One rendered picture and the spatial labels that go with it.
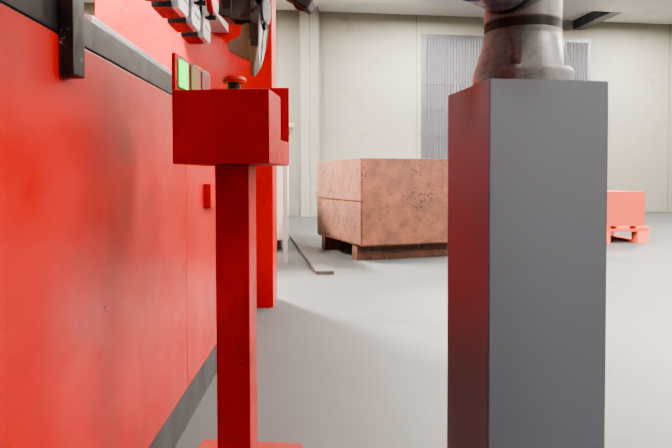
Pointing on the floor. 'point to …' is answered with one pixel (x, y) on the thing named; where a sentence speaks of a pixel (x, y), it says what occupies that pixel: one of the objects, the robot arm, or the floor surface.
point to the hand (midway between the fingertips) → (257, 69)
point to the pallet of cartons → (626, 216)
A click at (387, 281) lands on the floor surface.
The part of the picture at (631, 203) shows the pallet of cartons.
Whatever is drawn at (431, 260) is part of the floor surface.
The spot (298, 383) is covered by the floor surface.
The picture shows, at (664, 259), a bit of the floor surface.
